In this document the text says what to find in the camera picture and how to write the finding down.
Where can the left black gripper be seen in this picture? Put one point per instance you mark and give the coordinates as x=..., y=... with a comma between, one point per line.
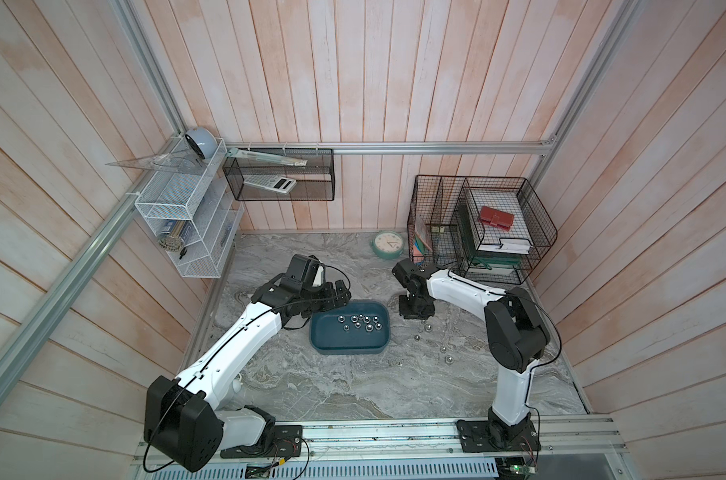
x=329, y=301

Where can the black wire wall basket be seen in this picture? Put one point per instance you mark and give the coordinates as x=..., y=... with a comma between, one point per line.
x=313, y=168

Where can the black wire desk organizer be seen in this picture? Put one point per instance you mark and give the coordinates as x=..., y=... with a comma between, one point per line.
x=433, y=232

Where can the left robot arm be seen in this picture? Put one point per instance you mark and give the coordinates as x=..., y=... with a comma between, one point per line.
x=182, y=416

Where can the clear triangle ruler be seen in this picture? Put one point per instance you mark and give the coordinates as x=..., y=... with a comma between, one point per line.
x=182, y=162

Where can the teal plastic storage box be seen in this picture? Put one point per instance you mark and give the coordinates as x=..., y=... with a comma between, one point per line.
x=328, y=337

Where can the blue round speaker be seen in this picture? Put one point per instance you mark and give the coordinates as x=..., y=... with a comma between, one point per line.
x=202, y=142

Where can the green round clock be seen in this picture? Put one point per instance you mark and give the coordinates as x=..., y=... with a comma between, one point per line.
x=387, y=245

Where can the white calculator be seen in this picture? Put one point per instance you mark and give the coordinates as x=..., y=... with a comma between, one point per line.
x=272, y=183

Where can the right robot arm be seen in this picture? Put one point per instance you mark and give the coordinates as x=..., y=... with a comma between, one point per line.
x=517, y=338

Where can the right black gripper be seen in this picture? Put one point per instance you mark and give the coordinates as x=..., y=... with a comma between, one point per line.
x=403, y=312

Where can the white wire wall shelf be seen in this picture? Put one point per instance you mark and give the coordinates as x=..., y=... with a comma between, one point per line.
x=193, y=217

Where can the stack of books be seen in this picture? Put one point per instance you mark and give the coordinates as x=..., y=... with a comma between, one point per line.
x=490, y=250

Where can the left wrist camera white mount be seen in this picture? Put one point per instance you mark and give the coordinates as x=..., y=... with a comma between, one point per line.
x=320, y=276

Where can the red notebook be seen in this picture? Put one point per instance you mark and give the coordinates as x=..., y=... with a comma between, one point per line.
x=495, y=218

